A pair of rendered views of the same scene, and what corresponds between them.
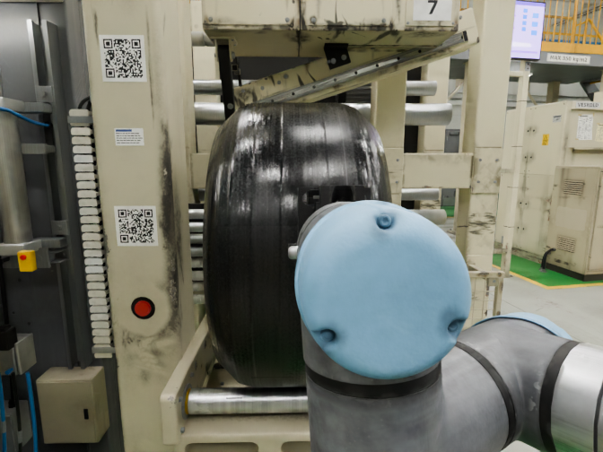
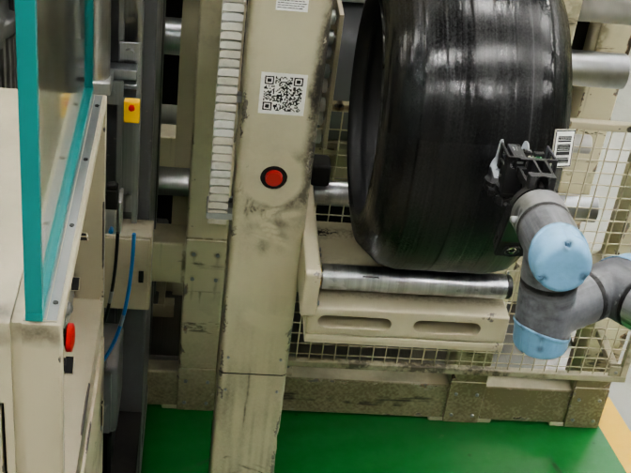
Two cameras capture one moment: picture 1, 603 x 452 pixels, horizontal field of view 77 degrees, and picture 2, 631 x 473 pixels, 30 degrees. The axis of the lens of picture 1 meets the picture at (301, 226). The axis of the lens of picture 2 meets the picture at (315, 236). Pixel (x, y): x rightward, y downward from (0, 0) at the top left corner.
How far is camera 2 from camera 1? 1.34 m
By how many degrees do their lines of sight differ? 24
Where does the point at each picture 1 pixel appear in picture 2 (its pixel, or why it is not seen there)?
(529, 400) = (615, 300)
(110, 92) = not seen: outside the picture
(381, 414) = (552, 301)
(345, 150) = (535, 69)
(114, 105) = not seen: outside the picture
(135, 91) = not seen: outside the picture
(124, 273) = (259, 140)
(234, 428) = (367, 304)
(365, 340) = (554, 280)
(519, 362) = (616, 284)
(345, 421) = (538, 303)
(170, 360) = (293, 232)
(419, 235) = (577, 250)
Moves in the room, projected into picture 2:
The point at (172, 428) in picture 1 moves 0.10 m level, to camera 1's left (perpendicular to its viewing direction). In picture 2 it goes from (314, 300) to (255, 296)
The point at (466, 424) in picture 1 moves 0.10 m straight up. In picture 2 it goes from (583, 308) to (602, 245)
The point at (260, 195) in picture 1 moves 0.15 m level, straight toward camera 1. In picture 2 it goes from (452, 113) to (477, 164)
